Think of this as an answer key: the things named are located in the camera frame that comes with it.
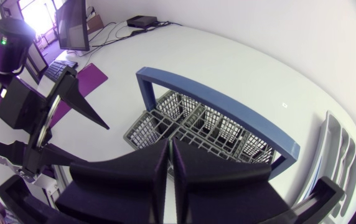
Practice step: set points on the dark mat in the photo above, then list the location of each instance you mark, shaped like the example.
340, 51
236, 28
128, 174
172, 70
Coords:
87, 81

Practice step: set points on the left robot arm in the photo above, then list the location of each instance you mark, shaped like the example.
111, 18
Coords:
11, 46

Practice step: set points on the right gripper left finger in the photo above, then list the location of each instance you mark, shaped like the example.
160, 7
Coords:
119, 186

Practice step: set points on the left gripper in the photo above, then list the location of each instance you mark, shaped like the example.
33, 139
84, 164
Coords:
20, 104

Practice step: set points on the black power brick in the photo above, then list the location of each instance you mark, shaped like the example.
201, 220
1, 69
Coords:
141, 21

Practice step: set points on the black keyboard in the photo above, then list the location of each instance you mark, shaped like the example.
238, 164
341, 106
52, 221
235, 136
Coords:
58, 68

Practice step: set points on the dark screen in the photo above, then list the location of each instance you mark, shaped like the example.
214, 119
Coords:
72, 25

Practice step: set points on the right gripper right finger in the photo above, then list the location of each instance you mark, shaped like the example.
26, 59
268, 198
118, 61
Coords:
221, 189

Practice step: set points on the grey cutlery tray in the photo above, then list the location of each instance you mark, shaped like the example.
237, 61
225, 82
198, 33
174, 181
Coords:
336, 149

